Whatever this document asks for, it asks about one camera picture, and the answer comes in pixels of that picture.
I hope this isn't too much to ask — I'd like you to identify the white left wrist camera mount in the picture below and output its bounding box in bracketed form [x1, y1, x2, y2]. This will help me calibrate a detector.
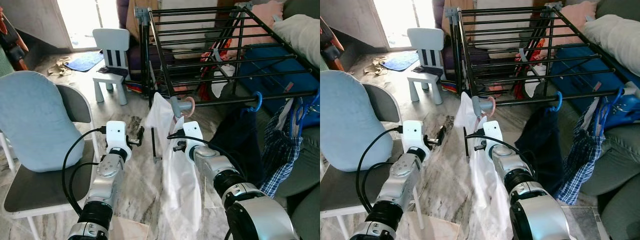
[106, 121, 128, 151]
[402, 120, 426, 151]

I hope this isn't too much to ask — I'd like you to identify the orange black bag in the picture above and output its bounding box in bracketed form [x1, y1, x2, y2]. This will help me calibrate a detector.
[320, 17, 346, 71]
[0, 12, 28, 71]

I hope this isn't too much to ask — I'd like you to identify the blue suitcase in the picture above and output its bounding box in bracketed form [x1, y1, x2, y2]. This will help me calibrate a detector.
[547, 44, 640, 128]
[235, 44, 320, 128]

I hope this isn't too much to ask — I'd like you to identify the purple sofa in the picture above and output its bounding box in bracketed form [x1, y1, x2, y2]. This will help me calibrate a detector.
[432, 0, 461, 73]
[116, 0, 151, 73]

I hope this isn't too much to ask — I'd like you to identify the white shirt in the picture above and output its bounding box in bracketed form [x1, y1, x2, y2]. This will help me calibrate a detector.
[145, 91, 203, 240]
[452, 91, 513, 240]

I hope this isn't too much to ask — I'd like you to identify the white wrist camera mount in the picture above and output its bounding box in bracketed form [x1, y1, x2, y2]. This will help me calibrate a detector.
[481, 120, 503, 151]
[182, 121, 204, 151]
[106, 121, 128, 151]
[402, 120, 426, 151]

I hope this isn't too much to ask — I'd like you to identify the cream pillow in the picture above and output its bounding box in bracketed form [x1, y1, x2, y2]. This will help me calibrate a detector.
[582, 14, 640, 76]
[272, 14, 320, 68]

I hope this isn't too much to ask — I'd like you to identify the grey green sofa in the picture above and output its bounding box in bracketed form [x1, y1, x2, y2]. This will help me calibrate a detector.
[580, 122, 640, 240]
[272, 125, 320, 240]

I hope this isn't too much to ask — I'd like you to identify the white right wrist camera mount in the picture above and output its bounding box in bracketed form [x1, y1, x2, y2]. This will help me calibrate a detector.
[182, 121, 204, 151]
[481, 120, 503, 151]

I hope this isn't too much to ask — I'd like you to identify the pink plastic hanger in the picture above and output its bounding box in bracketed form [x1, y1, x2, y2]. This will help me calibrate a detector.
[172, 96, 197, 131]
[475, 95, 497, 128]

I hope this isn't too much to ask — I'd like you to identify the light blue cushion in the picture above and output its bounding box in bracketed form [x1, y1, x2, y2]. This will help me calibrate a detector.
[320, 70, 393, 173]
[0, 70, 86, 173]

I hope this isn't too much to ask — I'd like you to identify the blue plastic hanger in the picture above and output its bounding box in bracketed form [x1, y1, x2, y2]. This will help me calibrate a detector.
[242, 91, 264, 113]
[547, 91, 564, 113]
[287, 90, 320, 131]
[590, 86, 626, 131]

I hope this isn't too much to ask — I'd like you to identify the grey white folding chair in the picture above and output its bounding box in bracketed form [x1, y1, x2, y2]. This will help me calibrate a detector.
[0, 82, 101, 240]
[320, 82, 421, 240]

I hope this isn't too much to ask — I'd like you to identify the black clothes drying rack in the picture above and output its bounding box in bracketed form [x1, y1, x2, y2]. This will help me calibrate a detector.
[442, 2, 640, 163]
[133, 2, 320, 163]

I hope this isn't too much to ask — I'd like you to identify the blue plaid shirt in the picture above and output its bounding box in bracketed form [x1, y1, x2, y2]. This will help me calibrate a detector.
[257, 97, 306, 198]
[555, 100, 603, 206]

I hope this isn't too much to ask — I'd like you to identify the short black left arm cable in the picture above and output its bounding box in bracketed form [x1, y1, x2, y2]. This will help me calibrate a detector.
[67, 161, 103, 211]
[362, 161, 398, 211]

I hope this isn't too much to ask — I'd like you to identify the pink blanket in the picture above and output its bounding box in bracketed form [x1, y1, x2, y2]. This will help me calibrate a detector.
[227, 0, 286, 58]
[565, 0, 601, 31]

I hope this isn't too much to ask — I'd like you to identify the white plastic child chair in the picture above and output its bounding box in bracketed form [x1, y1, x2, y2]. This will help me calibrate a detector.
[92, 27, 132, 106]
[406, 27, 446, 106]

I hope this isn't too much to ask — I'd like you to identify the blue floor mat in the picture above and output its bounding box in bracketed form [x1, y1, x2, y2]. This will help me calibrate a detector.
[64, 51, 105, 72]
[381, 50, 421, 72]

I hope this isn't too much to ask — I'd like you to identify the navy garment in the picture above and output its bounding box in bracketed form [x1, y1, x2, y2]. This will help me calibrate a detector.
[210, 106, 266, 186]
[515, 106, 563, 193]

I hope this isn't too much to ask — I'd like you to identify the long black left arm cable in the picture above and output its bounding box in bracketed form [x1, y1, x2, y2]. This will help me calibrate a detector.
[356, 127, 406, 216]
[62, 127, 108, 217]

